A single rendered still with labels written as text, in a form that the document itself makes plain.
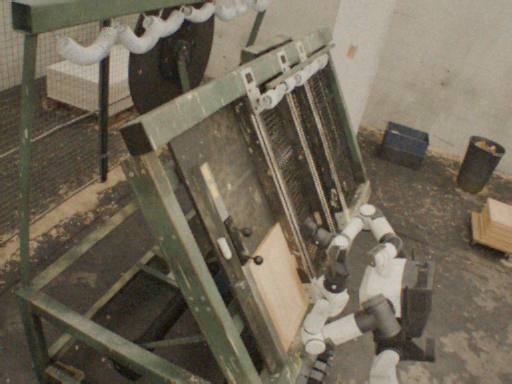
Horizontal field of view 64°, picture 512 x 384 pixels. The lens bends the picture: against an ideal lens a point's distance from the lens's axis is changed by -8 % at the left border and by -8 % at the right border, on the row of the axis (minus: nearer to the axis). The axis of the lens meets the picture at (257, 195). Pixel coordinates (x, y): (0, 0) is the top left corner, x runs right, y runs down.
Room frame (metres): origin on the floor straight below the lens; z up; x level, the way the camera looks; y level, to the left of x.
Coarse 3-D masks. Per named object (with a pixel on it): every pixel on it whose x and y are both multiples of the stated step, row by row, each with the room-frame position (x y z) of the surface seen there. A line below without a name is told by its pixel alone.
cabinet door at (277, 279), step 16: (272, 240) 1.56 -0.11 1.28; (272, 256) 1.51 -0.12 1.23; (288, 256) 1.62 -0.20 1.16; (256, 272) 1.35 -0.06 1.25; (272, 272) 1.45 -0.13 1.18; (288, 272) 1.56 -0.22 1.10; (272, 288) 1.40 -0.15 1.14; (288, 288) 1.50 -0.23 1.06; (272, 304) 1.35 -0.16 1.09; (288, 304) 1.45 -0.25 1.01; (304, 304) 1.56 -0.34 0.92; (288, 320) 1.39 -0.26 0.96; (288, 336) 1.33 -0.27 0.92
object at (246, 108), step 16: (256, 96) 1.77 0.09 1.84; (240, 112) 1.75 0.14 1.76; (256, 112) 1.71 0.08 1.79; (256, 128) 1.73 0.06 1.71; (256, 144) 1.72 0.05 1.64; (256, 160) 1.71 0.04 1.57; (272, 160) 1.74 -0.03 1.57; (272, 176) 1.69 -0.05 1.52; (272, 192) 1.69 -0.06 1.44; (272, 208) 1.68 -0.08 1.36; (288, 208) 1.70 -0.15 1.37; (288, 224) 1.66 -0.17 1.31; (288, 240) 1.65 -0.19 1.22; (304, 256) 1.66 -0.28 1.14; (304, 272) 1.62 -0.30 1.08; (304, 288) 1.61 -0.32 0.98
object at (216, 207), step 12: (192, 168) 1.34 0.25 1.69; (204, 180) 1.32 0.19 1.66; (204, 192) 1.31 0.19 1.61; (216, 204) 1.31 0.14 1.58; (216, 216) 1.30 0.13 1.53; (216, 228) 1.30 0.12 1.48; (228, 240) 1.28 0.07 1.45; (240, 264) 1.26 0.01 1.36; (240, 276) 1.26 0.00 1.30; (252, 276) 1.29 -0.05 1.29; (252, 288) 1.25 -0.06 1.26; (252, 300) 1.24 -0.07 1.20; (264, 312) 1.24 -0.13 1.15; (264, 324) 1.22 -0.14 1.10; (264, 336) 1.22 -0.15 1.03; (276, 336) 1.23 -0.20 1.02; (276, 348) 1.20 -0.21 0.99; (276, 360) 1.19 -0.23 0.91
